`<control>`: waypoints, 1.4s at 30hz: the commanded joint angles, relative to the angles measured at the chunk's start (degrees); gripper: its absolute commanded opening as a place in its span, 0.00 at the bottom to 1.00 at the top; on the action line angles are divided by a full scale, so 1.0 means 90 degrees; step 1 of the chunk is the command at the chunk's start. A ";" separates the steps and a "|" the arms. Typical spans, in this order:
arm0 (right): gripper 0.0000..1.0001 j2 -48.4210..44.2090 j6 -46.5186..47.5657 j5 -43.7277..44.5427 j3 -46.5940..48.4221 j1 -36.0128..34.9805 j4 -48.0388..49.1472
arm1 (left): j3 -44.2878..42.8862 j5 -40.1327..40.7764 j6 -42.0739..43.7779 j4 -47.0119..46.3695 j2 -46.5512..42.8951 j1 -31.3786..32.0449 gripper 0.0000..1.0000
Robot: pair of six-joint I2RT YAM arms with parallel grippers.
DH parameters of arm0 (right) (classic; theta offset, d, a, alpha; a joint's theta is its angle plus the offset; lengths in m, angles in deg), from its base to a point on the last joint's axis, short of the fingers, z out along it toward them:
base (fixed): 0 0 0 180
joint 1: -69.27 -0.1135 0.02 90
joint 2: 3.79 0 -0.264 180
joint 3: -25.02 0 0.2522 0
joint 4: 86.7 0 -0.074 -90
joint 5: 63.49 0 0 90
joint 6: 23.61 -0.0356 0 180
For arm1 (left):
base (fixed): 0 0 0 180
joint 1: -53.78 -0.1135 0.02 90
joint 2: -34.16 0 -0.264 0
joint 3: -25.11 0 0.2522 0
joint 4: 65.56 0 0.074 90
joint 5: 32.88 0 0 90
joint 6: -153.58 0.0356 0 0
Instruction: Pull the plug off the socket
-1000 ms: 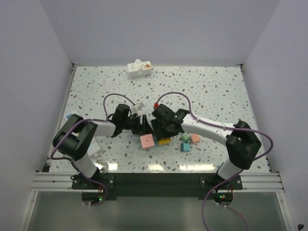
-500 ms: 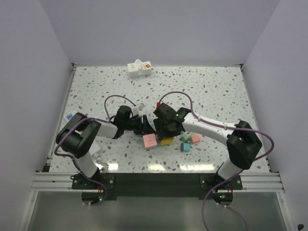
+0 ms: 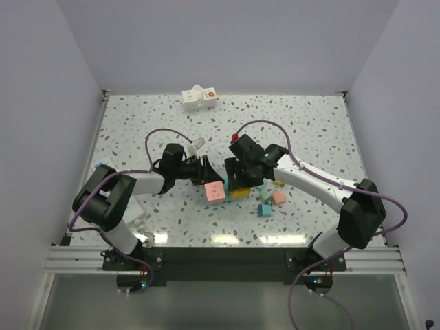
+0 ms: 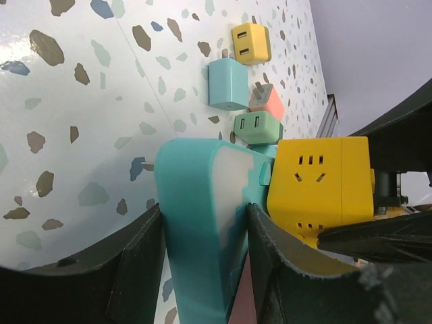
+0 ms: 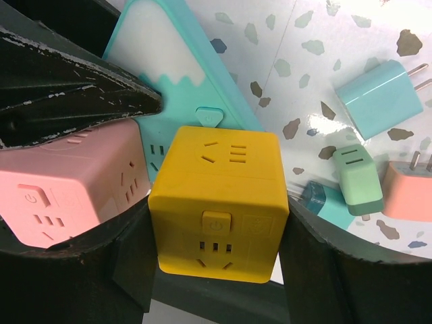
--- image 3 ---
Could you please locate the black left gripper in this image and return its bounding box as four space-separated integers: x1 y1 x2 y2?
173 155 222 185

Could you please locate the light blue triangular item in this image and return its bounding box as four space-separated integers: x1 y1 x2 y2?
223 177 231 202

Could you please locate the pink cube socket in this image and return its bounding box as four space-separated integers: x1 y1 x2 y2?
203 181 226 205

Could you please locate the light cyan charger plug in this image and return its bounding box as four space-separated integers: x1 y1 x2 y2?
253 183 267 192

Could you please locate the yellow cube socket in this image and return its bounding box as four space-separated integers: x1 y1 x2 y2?
230 188 252 200

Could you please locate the green charger plug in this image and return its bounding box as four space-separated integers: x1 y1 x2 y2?
258 189 273 205

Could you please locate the salmon pink charger plug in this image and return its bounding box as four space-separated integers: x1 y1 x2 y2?
272 191 286 206

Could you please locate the teal blue charger plug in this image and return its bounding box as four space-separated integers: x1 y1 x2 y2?
257 203 272 217

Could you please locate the white power strip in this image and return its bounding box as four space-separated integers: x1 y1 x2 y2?
90 157 145 227

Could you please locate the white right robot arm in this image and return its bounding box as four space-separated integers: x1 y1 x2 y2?
225 134 386 270

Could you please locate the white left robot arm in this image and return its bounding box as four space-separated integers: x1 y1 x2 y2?
68 143 224 270

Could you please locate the white socket adapter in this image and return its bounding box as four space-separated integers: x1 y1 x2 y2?
181 85 204 111

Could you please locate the white cartoon sticker adapter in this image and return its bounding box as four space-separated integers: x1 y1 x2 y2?
202 87 217 108

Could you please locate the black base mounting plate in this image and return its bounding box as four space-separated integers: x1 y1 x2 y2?
102 246 348 288

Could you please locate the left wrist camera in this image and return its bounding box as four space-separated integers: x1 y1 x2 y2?
188 137 206 156

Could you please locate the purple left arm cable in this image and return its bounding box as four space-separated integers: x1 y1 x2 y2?
67 129 193 295

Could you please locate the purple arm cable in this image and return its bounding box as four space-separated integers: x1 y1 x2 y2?
235 120 410 330
67 129 193 295

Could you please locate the white coiled power cord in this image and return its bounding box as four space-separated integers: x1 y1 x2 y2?
132 219 157 248

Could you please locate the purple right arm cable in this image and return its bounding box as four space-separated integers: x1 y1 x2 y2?
235 120 410 330

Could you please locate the aluminium frame rail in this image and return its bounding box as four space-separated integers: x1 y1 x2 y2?
43 246 406 275

